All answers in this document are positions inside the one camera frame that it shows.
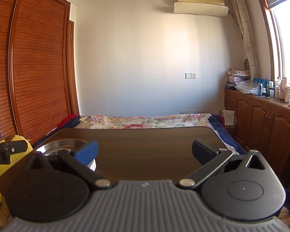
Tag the dark flat box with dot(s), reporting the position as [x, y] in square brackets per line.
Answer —
[231, 85]

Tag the white wall socket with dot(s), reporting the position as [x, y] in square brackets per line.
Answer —
[190, 75]

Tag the clear plastic bag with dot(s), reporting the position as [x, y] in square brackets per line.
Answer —
[245, 87]

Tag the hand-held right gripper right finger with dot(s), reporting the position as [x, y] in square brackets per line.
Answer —
[203, 153]

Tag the white wall socket strip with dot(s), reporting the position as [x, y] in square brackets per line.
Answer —
[192, 112]

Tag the wooden louvred wardrobe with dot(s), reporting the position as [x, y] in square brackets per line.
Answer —
[33, 65]

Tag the plain wooden door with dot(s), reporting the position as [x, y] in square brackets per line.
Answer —
[72, 65]

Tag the folded printed cloth stack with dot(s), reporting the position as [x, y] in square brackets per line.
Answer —
[236, 72]

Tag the navy and red cloth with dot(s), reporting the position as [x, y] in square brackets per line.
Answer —
[67, 123]

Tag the row of toiletry bottles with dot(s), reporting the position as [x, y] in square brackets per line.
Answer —
[278, 89]

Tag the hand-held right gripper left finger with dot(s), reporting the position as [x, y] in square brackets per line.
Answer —
[87, 153]

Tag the pink box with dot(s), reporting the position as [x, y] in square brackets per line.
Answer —
[239, 79]

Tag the patterned beige curtain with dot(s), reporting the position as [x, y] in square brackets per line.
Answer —
[246, 29]

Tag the wooden cabinet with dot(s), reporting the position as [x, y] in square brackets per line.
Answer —
[256, 118]

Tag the yellow plush toy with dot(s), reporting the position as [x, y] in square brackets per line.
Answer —
[27, 147]

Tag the wide shallow steel bowl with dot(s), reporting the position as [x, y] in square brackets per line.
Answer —
[60, 145]

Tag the floral blanket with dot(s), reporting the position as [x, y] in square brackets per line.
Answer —
[135, 122]

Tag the wall air conditioner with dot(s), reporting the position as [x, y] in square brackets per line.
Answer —
[200, 3]

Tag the white paper box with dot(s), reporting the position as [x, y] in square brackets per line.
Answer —
[228, 117]

